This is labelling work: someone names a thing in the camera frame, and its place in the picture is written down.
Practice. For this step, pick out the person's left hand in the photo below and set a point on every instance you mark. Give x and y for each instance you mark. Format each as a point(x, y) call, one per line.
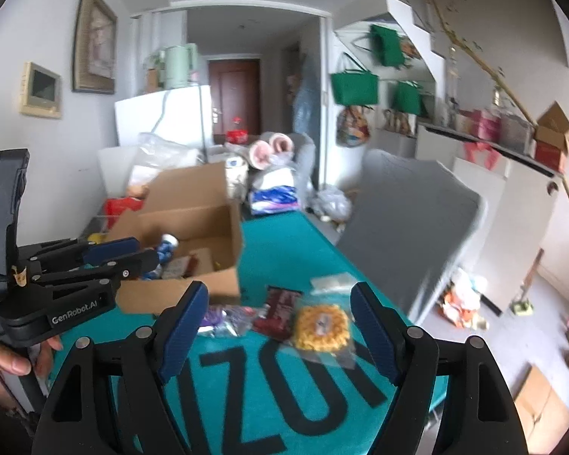
point(9, 360)

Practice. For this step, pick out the small green toy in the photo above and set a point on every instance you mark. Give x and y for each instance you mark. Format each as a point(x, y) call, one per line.
point(522, 308)

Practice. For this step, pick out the teal tablecloth black letters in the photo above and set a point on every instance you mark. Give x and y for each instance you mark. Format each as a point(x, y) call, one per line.
point(284, 256)

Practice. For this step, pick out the hanging clear plastic wrap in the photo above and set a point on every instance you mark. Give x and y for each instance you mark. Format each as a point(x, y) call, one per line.
point(306, 99)

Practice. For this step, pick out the bamboo branch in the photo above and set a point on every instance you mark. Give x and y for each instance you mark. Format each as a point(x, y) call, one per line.
point(488, 68)

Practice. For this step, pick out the patterned tote bag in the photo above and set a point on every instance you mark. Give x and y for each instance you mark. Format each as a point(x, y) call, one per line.
point(353, 128)

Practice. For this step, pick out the orange white plastic bag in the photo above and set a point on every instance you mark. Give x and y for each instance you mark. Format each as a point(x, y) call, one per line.
point(462, 303)

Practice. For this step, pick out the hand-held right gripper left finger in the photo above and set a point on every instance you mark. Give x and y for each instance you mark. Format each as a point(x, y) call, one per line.
point(182, 336)

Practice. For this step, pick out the small blue white bottle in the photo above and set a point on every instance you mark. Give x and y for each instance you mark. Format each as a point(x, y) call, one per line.
point(167, 246)

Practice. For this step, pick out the clear bag with buns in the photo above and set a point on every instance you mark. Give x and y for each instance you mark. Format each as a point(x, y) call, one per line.
point(140, 185)

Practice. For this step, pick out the tall glass bottle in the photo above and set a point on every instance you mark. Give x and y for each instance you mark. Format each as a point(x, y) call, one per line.
point(451, 85)

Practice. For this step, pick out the yellow round snack packet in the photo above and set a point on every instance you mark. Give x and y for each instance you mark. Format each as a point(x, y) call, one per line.
point(322, 327)

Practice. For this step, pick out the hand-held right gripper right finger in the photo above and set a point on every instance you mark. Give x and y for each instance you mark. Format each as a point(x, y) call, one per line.
point(374, 336)

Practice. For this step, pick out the wall intercom panel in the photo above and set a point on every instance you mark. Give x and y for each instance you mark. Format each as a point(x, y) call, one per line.
point(40, 90)

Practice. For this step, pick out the white foam board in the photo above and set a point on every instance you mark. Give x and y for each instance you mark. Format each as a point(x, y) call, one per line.
point(114, 170)

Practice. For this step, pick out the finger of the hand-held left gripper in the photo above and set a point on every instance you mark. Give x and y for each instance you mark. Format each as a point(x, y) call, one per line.
point(132, 265)
point(114, 249)

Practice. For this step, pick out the red plastic bag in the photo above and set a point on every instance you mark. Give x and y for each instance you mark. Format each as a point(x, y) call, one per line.
point(123, 207)

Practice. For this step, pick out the clear packet white contents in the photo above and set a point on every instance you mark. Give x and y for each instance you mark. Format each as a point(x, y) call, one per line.
point(332, 283)

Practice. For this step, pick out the red ribbon bow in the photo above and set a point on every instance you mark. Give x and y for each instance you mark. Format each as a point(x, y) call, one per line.
point(479, 154)

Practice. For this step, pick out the yellow lemon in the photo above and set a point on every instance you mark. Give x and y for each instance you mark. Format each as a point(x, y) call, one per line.
point(96, 238)

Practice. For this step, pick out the white fridge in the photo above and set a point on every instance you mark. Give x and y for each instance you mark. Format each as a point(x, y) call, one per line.
point(170, 113)

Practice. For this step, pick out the framed wall picture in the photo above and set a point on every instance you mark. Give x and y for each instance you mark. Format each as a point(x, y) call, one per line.
point(95, 42)

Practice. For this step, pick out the white cabinet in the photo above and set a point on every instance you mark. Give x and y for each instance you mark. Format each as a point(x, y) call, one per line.
point(517, 218)

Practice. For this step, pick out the grey pink plush toy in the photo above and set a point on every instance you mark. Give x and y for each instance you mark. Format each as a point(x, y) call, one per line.
point(270, 149)

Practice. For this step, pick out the large green tote bag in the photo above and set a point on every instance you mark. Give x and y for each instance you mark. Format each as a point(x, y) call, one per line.
point(355, 87)

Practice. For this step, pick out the blue white tissue pack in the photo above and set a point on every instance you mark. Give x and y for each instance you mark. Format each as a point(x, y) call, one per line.
point(272, 199)

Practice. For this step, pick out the dark brown snack packet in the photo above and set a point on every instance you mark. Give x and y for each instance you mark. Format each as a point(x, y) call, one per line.
point(277, 313)

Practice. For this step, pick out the pink gift boxes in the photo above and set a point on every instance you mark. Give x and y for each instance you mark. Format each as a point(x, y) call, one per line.
point(486, 125)

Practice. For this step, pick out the silver grey bag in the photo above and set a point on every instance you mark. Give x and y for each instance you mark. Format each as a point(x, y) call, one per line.
point(517, 132)

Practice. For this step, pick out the small open cardboard box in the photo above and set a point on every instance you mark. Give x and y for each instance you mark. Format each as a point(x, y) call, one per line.
point(555, 125)

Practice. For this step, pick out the purple snack packet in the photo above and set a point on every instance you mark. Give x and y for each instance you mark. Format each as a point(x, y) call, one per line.
point(227, 320)

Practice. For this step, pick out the red cola bottle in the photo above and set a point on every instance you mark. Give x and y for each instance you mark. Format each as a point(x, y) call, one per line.
point(237, 135)

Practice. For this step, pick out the pale green kettle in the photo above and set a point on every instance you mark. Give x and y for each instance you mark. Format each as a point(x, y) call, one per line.
point(180, 66)

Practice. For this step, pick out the red gift box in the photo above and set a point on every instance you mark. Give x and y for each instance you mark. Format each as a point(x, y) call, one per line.
point(550, 156)

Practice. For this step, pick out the brown door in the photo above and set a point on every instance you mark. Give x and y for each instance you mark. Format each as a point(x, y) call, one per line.
point(232, 90)

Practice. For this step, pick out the flat cardboard sheet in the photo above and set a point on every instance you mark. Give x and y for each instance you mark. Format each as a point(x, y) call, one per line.
point(540, 412)

